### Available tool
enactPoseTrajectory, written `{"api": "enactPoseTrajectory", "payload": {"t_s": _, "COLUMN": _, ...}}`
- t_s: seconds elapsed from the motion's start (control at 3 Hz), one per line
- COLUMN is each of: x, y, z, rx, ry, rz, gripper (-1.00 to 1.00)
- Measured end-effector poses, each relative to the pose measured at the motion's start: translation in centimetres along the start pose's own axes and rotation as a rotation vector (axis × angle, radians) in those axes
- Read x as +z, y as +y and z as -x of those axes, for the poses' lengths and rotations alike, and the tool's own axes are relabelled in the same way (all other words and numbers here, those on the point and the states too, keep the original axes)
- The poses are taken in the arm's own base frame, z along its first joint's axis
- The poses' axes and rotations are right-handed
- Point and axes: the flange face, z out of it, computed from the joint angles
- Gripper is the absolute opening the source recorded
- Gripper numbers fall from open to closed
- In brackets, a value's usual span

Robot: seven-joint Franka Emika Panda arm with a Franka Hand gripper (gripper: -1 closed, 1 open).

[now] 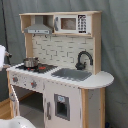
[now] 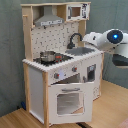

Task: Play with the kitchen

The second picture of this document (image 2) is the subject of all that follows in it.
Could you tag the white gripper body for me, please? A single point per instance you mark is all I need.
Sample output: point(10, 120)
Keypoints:
point(93, 39)

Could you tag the white oven door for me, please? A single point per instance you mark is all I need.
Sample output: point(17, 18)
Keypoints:
point(70, 103)

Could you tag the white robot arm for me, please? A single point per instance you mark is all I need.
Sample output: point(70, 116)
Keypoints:
point(113, 41)

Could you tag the wooden toy kitchen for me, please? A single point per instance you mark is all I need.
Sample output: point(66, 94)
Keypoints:
point(62, 74)

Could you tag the grey toy sink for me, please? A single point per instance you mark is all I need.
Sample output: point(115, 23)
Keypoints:
point(79, 51)

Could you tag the black toy faucet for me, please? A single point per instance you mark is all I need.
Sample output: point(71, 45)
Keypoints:
point(71, 44)

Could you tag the grey ice dispenser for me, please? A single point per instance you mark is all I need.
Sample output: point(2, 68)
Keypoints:
point(91, 73)

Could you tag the white toy microwave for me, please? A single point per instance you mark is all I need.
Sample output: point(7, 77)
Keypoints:
point(77, 11)

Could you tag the right red stove knob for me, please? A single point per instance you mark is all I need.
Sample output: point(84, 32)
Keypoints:
point(74, 69)

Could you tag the red stove knob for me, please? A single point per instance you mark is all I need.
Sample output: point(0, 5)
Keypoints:
point(56, 76)
point(74, 69)

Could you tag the black toy stovetop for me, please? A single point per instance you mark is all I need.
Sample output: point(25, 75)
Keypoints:
point(57, 59)

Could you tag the silver toy pot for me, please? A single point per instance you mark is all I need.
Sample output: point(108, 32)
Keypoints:
point(47, 56)

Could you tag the grey range hood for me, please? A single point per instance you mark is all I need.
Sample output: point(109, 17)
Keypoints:
point(48, 18)

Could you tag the left red stove knob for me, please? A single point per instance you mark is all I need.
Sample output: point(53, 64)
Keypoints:
point(56, 76)

